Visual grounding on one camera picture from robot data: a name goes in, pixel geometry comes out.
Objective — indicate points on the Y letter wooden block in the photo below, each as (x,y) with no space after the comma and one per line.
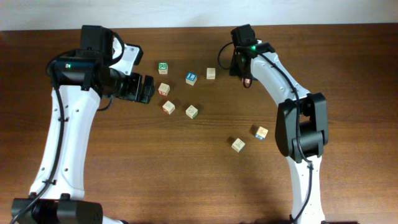
(238,145)

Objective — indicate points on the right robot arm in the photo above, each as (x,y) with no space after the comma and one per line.
(301,129)

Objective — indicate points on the blue L wooden block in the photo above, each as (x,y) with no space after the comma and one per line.
(191,78)

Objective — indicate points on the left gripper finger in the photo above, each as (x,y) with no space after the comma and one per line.
(145,99)
(148,88)

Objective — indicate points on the blue D wooden block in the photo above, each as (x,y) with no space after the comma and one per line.
(261,133)

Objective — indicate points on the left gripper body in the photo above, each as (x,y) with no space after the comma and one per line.
(129,86)

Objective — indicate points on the green R wooden block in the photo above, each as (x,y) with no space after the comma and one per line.
(163,68)

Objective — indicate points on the red A number wooden block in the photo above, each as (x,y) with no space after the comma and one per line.
(247,82)

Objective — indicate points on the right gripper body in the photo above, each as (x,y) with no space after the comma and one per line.
(234,70)

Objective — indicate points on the plain number wooden block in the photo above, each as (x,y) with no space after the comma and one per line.
(210,73)

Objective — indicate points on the green edged wooden block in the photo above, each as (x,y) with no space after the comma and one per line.
(191,112)

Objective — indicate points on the red edged wooden block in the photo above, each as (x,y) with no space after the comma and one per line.
(168,107)

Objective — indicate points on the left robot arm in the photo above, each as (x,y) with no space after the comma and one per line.
(102,67)

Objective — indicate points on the red letter wooden block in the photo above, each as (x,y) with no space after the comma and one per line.
(164,89)

